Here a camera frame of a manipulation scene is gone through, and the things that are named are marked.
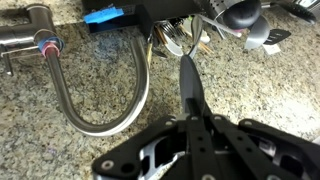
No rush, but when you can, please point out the stainless gooseneck faucet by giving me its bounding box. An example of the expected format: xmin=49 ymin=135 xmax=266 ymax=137
xmin=0 ymin=2 xmax=151 ymax=138

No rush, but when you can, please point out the silver fork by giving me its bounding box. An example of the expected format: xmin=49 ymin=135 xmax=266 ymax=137
xmin=161 ymin=19 xmax=183 ymax=40

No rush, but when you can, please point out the black sink caddy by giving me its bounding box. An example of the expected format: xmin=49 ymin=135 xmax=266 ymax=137
xmin=81 ymin=0 xmax=215 ymax=40

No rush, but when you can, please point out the black slotted turner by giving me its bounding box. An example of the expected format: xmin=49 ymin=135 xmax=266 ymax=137
xmin=262 ymin=27 xmax=293 ymax=46

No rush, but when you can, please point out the pink rubber band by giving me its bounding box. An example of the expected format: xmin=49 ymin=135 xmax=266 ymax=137
xmin=41 ymin=42 xmax=62 ymax=59

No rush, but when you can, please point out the grey spatula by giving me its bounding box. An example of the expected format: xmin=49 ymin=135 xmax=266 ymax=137
xmin=178 ymin=14 xmax=207 ymax=116

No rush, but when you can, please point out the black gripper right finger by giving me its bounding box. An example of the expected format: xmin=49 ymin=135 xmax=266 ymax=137
xmin=199 ymin=106 xmax=320 ymax=180

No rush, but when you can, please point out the blue sponge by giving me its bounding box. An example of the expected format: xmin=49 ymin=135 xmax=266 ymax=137
xmin=82 ymin=6 xmax=125 ymax=25

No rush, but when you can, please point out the black perforated skimmer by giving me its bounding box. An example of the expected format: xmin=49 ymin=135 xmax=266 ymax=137
xmin=263 ymin=0 xmax=318 ymax=26

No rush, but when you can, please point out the white paper tag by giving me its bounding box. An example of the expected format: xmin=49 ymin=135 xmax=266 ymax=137
xmin=261 ymin=42 xmax=283 ymax=56

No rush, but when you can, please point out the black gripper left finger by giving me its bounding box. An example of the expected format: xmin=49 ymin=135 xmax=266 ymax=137
xmin=91 ymin=98 xmax=223 ymax=180

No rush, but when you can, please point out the silver spoon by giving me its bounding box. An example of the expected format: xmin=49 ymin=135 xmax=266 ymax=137
xmin=166 ymin=32 xmax=185 ymax=57

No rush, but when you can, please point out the wooden utensil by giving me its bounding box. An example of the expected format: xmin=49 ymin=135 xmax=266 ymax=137
xmin=153 ymin=24 xmax=170 ymax=46

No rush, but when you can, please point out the blue rubber band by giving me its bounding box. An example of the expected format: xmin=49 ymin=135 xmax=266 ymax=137
xmin=36 ymin=31 xmax=66 ymax=53

